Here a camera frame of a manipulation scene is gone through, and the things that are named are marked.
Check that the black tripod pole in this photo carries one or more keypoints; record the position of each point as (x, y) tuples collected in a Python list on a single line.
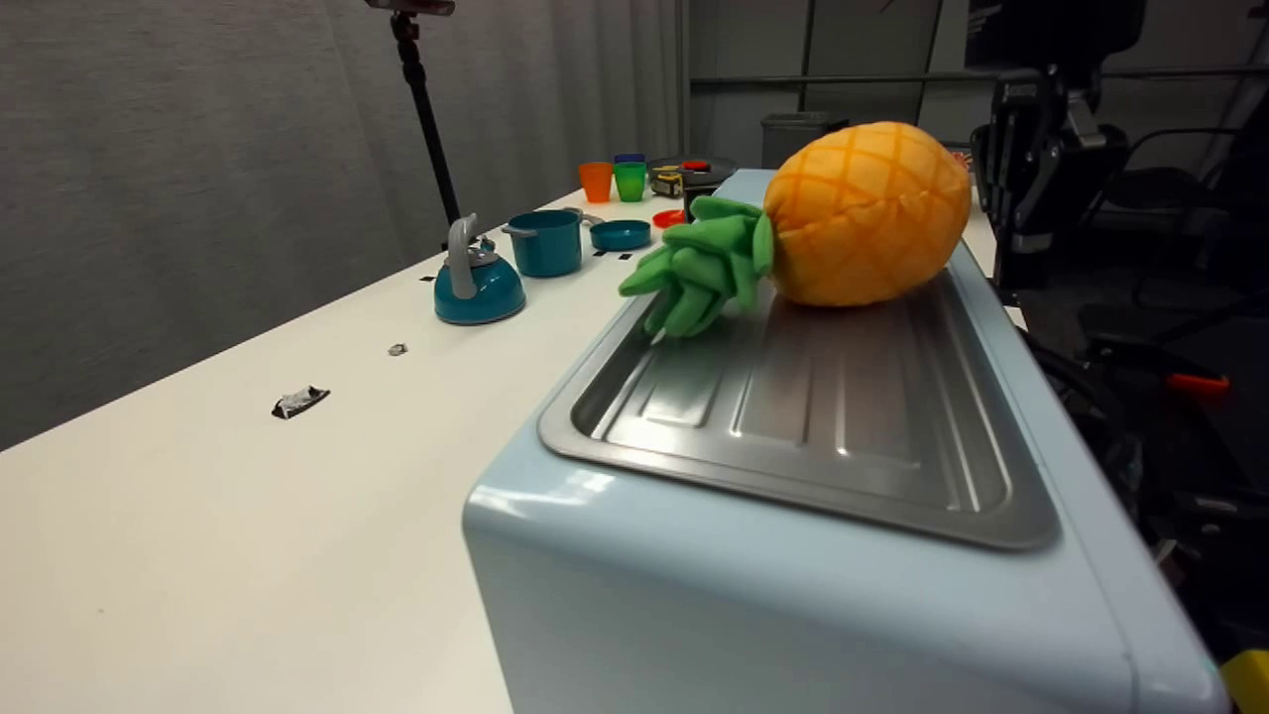
[(426, 111)]

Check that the teal toy kettle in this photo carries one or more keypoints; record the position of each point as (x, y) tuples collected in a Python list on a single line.
[(476, 294)]

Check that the yellow clamp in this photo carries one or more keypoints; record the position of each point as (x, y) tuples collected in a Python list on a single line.
[(1245, 685)]

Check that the metal table mount plate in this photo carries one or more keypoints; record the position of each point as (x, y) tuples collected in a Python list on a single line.
[(300, 402)]

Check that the orange plastic cup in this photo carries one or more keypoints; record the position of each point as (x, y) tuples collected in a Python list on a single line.
[(596, 182)]

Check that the small red lid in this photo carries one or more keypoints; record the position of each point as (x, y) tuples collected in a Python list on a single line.
[(669, 218)]

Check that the small table screw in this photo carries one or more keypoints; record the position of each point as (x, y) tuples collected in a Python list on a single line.
[(398, 352)]

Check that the black office chair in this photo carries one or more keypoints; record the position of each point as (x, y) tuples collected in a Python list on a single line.
[(1170, 182)]

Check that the plush pineapple toy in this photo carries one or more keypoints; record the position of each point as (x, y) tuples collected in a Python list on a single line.
[(867, 218)]

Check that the light blue toaster oven station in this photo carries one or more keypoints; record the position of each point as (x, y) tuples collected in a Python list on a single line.
[(793, 619)]

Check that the green plastic cup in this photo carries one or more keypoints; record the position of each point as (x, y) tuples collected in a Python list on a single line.
[(632, 180)]

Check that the teal pot lid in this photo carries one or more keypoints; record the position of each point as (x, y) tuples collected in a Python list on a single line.
[(621, 234)]

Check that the teal toy pot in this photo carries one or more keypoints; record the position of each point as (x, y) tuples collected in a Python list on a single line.
[(549, 243)]

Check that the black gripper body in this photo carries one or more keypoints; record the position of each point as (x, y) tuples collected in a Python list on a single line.
[(1030, 182)]

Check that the colourful toy block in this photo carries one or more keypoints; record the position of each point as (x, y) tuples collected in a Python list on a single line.
[(669, 180)]

